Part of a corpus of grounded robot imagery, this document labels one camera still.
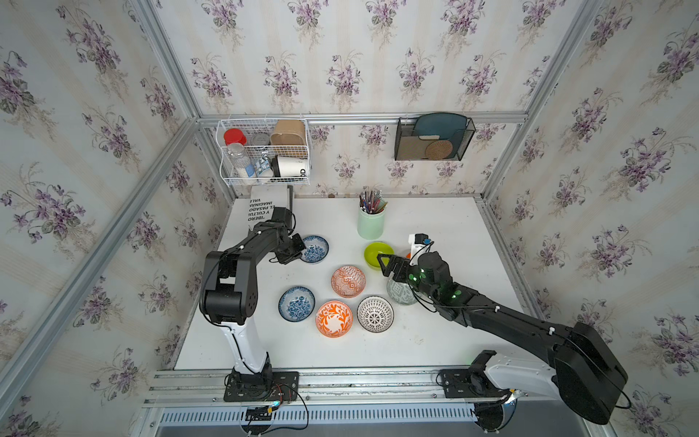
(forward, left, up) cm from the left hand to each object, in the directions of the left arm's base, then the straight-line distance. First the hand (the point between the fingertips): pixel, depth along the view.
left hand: (306, 255), depth 97 cm
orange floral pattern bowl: (-23, -11, -2) cm, 25 cm away
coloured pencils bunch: (+18, -23, +10) cm, 31 cm away
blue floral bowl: (+4, -3, -2) cm, 6 cm away
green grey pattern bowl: (-13, -33, -3) cm, 36 cm away
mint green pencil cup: (+14, -24, -1) cm, 28 cm away
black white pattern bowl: (-21, -24, -2) cm, 32 cm away
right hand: (-10, -27, +13) cm, 32 cm away
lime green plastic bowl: (+2, -25, 0) cm, 25 cm away
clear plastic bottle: (+18, +20, +28) cm, 39 cm away
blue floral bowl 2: (-17, +2, -3) cm, 17 cm away
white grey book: (+23, +19, +5) cm, 30 cm away
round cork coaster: (+29, -48, +25) cm, 62 cm away
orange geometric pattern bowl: (-9, -15, -2) cm, 18 cm away
